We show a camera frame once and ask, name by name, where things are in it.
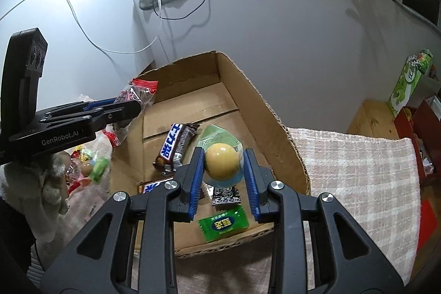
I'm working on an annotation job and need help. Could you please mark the brown blue chocolate bar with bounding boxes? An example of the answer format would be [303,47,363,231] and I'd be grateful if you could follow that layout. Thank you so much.
[137,178,174,195]
[153,123,200,176]

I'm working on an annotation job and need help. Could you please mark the large open red box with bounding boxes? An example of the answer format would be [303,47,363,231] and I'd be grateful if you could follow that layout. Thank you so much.
[412,99,441,177]

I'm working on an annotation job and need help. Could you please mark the yellow egg packet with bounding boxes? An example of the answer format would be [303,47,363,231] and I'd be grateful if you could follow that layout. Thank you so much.
[196,125,246,186]

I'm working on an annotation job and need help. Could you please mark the brown cardboard box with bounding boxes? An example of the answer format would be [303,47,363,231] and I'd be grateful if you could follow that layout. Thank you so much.
[109,50,312,259]

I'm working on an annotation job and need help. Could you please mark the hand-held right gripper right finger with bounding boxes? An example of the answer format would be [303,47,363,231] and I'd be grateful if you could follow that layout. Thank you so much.
[242,148,405,294]

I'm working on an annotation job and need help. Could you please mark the red candy packet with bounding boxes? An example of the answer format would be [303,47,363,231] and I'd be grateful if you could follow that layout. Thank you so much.
[67,173,92,195]

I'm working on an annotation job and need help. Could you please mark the black white candy packet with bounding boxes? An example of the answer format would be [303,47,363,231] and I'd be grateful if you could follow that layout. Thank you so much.
[207,184,242,208]

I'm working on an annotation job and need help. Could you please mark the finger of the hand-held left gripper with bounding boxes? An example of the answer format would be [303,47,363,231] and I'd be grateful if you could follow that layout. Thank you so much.
[39,102,142,133]
[36,97,120,120]

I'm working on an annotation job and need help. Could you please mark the grey box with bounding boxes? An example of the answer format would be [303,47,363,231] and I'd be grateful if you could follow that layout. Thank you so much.
[410,74,441,109]

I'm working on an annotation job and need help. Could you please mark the clear red date packet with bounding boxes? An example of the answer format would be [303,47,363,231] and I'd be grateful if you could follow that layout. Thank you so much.
[103,78,160,147]

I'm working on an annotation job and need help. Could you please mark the white cabinet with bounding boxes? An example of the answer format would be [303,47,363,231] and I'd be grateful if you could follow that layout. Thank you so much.
[0,0,166,115]

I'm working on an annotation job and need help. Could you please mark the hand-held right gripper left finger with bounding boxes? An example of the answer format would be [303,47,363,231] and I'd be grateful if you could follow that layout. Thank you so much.
[39,147,207,294]

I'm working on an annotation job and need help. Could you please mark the green juice carton box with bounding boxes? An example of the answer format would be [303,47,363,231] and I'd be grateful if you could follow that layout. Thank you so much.
[388,49,434,117]

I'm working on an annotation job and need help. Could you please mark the low red box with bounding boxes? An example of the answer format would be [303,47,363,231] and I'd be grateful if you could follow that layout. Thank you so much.
[393,107,419,143]

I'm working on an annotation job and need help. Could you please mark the green candy packet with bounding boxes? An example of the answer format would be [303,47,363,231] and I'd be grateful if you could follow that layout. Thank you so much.
[198,205,249,242]

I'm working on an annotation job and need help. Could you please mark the person's left hand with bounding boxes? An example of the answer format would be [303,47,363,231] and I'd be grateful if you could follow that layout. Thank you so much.
[0,153,71,243]

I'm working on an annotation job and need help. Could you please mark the red flat lid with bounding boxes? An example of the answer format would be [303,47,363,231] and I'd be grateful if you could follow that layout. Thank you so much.
[417,199,433,253]

